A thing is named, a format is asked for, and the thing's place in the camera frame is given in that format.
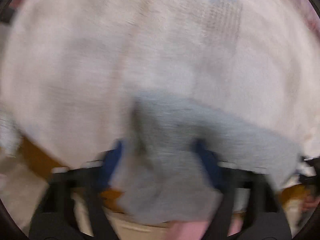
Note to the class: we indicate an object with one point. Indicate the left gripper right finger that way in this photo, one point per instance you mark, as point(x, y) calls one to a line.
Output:
point(249, 208)

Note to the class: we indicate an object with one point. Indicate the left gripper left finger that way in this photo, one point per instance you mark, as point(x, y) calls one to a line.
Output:
point(55, 216)

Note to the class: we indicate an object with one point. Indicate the grey zip hoodie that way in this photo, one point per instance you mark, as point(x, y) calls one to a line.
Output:
point(171, 149)

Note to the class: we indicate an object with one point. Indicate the person's right hand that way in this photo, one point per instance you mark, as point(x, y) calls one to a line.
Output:
point(309, 203)

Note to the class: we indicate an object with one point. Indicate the person's legs in pink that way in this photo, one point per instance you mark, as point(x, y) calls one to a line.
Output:
point(195, 230)

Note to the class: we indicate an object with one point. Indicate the floral white bed sheet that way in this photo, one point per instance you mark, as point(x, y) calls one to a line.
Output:
point(71, 67)

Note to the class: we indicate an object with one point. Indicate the wooden bed frame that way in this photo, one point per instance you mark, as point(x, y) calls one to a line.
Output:
point(42, 164)

